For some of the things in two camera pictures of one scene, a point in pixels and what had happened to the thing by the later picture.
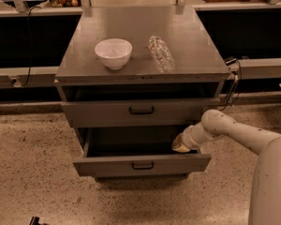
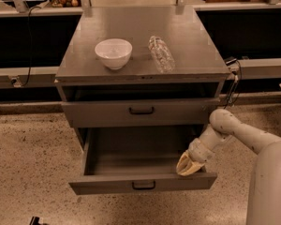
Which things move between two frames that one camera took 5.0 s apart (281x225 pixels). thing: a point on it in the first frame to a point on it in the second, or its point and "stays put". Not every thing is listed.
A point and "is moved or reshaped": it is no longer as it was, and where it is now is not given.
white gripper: [186, 138] to [199, 154]
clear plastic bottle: [162, 54] stays put
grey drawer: [137, 152] is moved or reshaped
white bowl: [115, 52] stays put
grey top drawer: [180, 112] stays put
